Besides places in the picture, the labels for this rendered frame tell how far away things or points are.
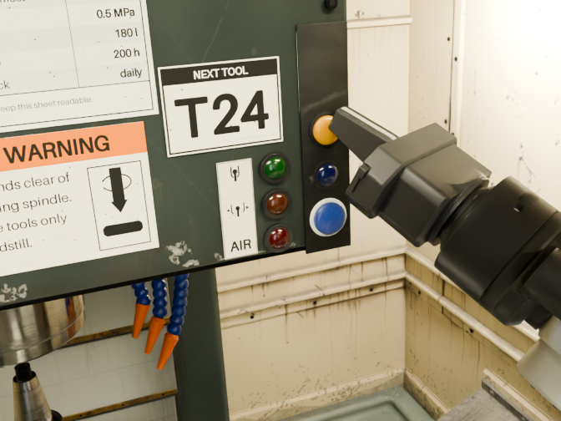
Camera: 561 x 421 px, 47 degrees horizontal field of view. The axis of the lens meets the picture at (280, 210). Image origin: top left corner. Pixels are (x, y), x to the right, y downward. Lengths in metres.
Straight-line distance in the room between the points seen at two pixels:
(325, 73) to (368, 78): 1.20
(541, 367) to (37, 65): 0.41
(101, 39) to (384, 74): 1.33
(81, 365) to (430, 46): 1.11
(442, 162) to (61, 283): 0.31
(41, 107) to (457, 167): 0.31
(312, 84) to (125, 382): 0.92
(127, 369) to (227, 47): 0.92
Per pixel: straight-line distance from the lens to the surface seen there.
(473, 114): 1.58
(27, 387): 0.81
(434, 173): 0.48
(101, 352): 1.31
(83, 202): 0.52
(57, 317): 0.72
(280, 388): 1.97
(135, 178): 0.52
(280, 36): 0.53
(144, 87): 0.51
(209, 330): 1.38
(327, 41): 0.55
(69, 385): 1.34
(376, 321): 2.00
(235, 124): 0.53
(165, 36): 0.51
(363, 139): 0.52
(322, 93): 0.55
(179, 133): 0.52
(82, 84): 0.50
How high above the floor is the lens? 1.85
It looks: 20 degrees down
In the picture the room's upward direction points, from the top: 3 degrees counter-clockwise
